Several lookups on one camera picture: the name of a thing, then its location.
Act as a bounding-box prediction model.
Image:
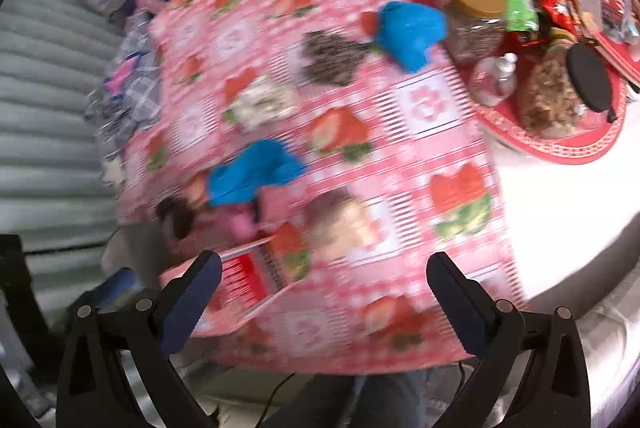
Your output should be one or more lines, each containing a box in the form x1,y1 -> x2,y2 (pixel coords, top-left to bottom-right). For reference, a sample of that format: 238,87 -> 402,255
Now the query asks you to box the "small clear bottle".
469,53 -> 518,109

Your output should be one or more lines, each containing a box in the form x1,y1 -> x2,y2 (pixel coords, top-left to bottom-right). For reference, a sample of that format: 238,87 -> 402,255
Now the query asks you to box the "grey plaid blanket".
85,0 -> 166,189

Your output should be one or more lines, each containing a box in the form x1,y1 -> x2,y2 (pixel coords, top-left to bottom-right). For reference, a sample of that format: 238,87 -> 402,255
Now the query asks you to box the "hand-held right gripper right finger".
426,252 -> 592,428

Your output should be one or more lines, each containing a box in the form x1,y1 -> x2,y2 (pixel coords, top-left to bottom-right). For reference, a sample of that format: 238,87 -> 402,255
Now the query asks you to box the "person's jeans leg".
260,368 -> 481,428

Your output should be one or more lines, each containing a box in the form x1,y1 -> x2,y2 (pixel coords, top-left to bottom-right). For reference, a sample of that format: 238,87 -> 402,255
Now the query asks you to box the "blue sock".
207,139 -> 308,208
374,1 -> 447,73

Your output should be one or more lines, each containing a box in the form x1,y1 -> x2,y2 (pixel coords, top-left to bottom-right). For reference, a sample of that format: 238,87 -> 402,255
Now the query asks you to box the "black-lid clear jar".
517,43 -> 616,139

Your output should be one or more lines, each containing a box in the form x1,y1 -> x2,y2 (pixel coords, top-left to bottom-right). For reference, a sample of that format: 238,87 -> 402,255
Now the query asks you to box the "brown sock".
305,189 -> 378,261

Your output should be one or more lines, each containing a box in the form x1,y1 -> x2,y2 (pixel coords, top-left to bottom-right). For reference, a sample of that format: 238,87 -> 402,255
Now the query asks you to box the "red patterned tray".
590,0 -> 640,89

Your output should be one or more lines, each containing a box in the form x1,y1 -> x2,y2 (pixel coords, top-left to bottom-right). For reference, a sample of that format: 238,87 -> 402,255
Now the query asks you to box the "dark purple-lined sock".
156,197 -> 197,240

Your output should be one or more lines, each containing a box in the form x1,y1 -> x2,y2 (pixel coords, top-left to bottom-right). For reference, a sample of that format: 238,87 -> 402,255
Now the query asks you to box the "black cable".
260,370 -> 301,428

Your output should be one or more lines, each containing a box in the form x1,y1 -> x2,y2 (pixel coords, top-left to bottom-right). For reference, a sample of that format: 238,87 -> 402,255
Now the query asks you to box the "red snack packet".
537,0 -> 581,39

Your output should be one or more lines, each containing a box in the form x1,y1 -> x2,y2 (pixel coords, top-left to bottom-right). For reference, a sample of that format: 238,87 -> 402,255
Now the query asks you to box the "white speckled sock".
225,76 -> 301,131

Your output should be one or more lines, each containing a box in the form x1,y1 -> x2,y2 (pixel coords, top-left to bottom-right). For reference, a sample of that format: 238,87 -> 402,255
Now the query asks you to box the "dark speckled sock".
301,30 -> 373,88

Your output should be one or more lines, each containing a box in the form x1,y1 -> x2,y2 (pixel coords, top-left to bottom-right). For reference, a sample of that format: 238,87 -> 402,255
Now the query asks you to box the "pink knitted sock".
197,193 -> 281,244

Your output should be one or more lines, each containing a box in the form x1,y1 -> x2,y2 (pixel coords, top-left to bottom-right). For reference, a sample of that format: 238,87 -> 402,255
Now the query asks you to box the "gold-lid clear jar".
442,0 -> 508,66

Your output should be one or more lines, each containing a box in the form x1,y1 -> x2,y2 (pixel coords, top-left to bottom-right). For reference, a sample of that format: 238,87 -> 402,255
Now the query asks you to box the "pink strawberry tablecloth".
115,0 -> 526,376

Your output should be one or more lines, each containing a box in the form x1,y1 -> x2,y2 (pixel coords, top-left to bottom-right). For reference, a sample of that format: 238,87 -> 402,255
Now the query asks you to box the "cream star pillow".
100,155 -> 126,189

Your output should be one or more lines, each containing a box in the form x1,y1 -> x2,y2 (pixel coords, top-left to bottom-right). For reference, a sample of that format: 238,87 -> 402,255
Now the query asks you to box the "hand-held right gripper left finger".
56,249 -> 223,428

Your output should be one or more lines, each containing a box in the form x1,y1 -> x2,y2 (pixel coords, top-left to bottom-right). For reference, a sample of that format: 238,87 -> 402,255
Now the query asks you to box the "grey ribbed sofa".
0,0 -> 166,324

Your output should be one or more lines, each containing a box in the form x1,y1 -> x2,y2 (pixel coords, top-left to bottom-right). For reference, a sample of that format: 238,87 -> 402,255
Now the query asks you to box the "clutter of toys and food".
397,0 -> 628,166

